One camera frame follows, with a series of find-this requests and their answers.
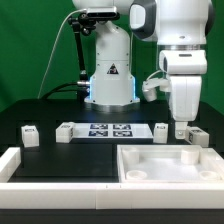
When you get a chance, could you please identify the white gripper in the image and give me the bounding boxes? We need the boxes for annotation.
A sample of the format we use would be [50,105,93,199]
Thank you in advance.
[159,50,207,139]

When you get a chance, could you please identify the white square tabletop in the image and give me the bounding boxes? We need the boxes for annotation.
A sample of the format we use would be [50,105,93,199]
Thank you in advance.
[117,145,224,183]

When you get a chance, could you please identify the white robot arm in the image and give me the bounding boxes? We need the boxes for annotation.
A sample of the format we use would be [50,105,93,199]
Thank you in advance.
[72,0,214,139]

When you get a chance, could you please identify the white tag base sheet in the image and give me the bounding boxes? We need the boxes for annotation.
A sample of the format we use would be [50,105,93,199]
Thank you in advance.
[73,123,153,139]

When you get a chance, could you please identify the white U-shaped fence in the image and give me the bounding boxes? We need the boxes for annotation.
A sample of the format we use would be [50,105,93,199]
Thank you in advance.
[0,147,224,209]

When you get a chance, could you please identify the black base cables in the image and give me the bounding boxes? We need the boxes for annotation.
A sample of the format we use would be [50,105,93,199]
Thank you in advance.
[40,79,92,100]

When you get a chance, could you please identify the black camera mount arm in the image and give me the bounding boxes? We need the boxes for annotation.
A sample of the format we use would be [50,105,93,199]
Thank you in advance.
[68,13,96,87]

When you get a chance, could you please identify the black camera on mount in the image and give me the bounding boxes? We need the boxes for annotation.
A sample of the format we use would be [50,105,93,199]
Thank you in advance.
[86,6,119,21]

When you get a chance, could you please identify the white camera cable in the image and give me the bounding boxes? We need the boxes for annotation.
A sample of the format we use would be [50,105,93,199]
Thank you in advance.
[37,8,88,100]

